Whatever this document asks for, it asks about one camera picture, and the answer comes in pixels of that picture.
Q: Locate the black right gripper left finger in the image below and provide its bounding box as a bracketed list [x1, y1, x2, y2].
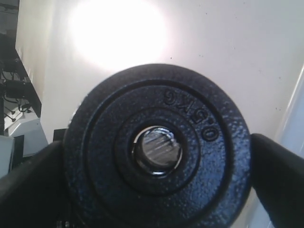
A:
[0, 141, 78, 228]

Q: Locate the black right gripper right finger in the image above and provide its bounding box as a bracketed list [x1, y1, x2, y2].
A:
[250, 133, 304, 228]

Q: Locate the black 0.5kg weight plate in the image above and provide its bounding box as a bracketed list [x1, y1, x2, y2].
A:
[63, 64, 251, 228]

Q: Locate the chrome threaded dumbbell bar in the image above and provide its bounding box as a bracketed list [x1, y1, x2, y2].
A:
[133, 125, 182, 176]

